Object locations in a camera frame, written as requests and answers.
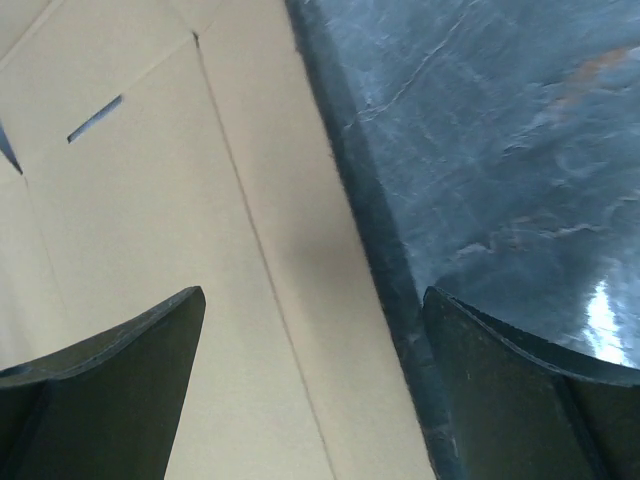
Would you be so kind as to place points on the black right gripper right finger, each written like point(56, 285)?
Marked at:
point(525, 408)

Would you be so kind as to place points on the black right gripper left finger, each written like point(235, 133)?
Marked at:
point(107, 407)

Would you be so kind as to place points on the brown cardboard box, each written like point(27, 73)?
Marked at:
point(156, 145)

